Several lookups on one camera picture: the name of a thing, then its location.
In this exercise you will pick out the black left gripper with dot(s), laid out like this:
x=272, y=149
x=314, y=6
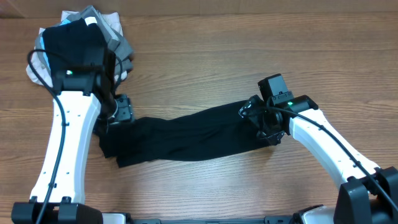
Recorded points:
x=125, y=111

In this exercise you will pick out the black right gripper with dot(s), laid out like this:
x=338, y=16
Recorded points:
x=257, y=107

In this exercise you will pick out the black t-shirt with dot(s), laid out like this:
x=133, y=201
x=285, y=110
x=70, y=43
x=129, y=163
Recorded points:
x=209, y=134

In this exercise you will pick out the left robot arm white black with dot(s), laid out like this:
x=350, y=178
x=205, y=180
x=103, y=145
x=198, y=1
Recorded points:
x=84, y=100

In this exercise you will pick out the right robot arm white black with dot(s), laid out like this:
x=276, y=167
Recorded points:
x=367, y=193

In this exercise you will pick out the folded grey shirt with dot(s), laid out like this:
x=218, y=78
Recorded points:
x=110, y=37

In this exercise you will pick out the folded black shirt on pile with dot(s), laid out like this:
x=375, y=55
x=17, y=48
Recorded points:
x=67, y=45

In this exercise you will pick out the folded beige shirt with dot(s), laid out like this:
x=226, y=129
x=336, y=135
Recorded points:
x=124, y=50

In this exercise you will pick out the folded light blue shirt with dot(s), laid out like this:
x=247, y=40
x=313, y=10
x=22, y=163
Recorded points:
x=39, y=44

